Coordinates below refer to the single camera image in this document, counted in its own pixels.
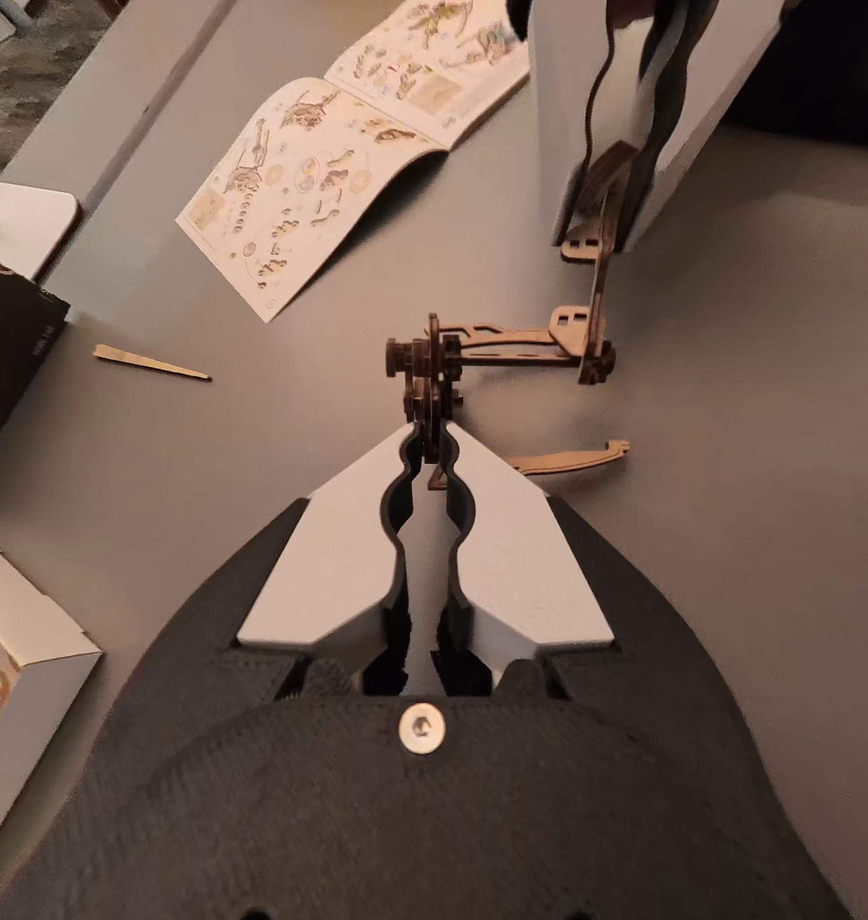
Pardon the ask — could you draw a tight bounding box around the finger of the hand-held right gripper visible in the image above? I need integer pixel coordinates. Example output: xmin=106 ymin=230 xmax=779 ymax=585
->
xmin=527 ymin=0 xmax=652 ymax=249
xmin=616 ymin=0 xmax=785 ymax=253

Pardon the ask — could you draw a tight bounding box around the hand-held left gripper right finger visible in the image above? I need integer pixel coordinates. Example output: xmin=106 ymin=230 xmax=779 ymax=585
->
xmin=445 ymin=423 xmax=615 ymax=694

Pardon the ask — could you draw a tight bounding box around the white cardboard box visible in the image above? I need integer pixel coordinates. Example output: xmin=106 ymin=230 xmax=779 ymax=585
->
xmin=0 ymin=528 xmax=104 ymax=874

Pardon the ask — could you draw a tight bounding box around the thin wooden wedge stick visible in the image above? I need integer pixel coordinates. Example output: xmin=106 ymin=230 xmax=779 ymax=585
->
xmin=92 ymin=344 xmax=214 ymax=382

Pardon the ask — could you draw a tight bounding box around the curved wooden part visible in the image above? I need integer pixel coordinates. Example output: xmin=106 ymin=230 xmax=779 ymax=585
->
xmin=507 ymin=438 xmax=631 ymax=477

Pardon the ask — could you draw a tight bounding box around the dark model kit box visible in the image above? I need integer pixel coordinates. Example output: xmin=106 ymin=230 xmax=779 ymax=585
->
xmin=0 ymin=248 xmax=72 ymax=472

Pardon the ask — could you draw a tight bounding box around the wooden model assembly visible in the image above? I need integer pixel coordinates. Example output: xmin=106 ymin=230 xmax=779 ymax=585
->
xmin=385 ymin=140 xmax=640 ymax=493

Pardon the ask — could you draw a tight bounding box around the open instruction booklet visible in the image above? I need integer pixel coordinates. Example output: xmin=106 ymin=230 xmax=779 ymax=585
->
xmin=175 ymin=0 xmax=533 ymax=324

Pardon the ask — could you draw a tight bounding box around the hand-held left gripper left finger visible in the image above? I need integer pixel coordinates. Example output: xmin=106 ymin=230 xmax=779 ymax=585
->
xmin=236 ymin=423 xmax=416 ymax=694

